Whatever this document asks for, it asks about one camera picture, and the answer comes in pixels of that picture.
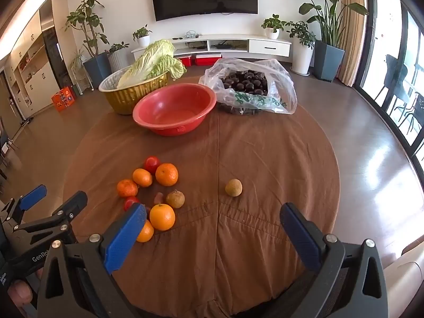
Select wide red storage box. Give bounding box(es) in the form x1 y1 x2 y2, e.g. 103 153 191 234
195 54 222 66

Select beige sofa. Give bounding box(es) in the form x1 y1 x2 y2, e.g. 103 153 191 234
381 235 424 318

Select tall plant in grey pot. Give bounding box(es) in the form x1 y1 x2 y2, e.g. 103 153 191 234
64 0 112 88

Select brown tablecloth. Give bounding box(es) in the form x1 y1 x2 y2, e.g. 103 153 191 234
62 73 342 318

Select clear plastic bag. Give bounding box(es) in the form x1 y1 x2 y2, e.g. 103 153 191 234
199 58 298 116

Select plant in white ribbed pot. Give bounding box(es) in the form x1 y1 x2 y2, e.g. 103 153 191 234
108 42 130 73

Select brown round fruit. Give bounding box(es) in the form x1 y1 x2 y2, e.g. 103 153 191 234
166 189 186 209

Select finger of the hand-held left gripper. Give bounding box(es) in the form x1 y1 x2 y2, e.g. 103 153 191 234
13 190 89 236
0 184 48 226

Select orange cardboard box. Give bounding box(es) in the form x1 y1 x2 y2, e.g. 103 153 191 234
51 86 77 112

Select napa cabbage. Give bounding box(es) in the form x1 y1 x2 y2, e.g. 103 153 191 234
117 39 188 90

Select large rough mandarin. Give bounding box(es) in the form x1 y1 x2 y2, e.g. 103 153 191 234
155 163 179 187

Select red plastic basin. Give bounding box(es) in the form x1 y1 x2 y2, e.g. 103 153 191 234
132 83 217 137

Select white wire plant stand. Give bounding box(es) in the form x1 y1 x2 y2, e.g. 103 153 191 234
71 50 92 94

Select person's left hand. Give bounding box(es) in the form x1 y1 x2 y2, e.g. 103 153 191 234
7 280 34 309

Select white television cabinet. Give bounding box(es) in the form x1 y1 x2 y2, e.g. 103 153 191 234
131 34 292 64

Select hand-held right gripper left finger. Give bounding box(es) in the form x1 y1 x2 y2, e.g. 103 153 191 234
36 201 148 318

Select small mandarin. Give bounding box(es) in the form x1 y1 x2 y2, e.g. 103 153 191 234
117 179 139 198
132 168 153 188

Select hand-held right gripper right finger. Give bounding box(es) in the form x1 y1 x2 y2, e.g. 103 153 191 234
279 202 389 318

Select beige curtain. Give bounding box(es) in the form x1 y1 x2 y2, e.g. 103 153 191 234
338 0 366 88

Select smooth navel orange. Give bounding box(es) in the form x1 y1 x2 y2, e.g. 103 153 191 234
149 203 176 231

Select large-leaf plant in dark pot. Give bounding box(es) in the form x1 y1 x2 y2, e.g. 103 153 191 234
281 0 369 82

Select black outdoor chair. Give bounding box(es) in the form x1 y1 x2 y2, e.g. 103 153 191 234
402 91 424 136
386 54 410 107

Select plant in tall white pot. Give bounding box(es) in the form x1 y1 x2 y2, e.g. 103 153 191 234
288 21 316 75

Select small plant in white pot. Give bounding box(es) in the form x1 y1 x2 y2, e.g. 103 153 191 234
133 25 153 47

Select gold foil tray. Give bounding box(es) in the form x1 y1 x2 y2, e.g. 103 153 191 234
99 66 171 116

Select white wall cabinets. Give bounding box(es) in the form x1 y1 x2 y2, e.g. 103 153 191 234
0 10 62 120

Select red tomato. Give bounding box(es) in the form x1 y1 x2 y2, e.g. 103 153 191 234
123 196 140 212
144 156 161 174

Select tan round fruit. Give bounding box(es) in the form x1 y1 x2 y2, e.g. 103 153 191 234
225 178 243 197

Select bushy plant in white pot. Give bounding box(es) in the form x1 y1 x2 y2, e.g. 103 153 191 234
262 14 287 39

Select pile of dark chestnuts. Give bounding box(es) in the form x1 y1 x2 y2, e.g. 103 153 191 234
220 69 269 96

